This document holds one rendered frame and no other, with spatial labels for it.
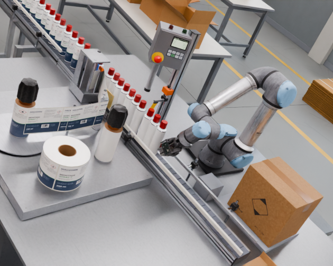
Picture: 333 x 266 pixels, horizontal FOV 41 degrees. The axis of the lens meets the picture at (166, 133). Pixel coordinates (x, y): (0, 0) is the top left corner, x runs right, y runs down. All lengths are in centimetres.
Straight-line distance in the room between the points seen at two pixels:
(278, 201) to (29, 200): 108
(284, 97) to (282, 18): 657
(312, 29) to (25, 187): 691
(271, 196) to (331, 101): 406
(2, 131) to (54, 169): 40
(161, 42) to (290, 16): 649
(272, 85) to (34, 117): 111
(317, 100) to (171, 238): 444
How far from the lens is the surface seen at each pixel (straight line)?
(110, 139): 209
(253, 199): 221
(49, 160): 189
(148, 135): 231
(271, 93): 221
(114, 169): 216
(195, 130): 202
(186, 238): 207
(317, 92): 620
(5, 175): 199
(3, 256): 255
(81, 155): 195
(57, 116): 216
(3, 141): 214
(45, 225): 190
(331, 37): 796
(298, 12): 851
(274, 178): 218
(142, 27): 410
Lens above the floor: 223
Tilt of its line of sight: 32 degrees down
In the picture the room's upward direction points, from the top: 24 degrees clockwise
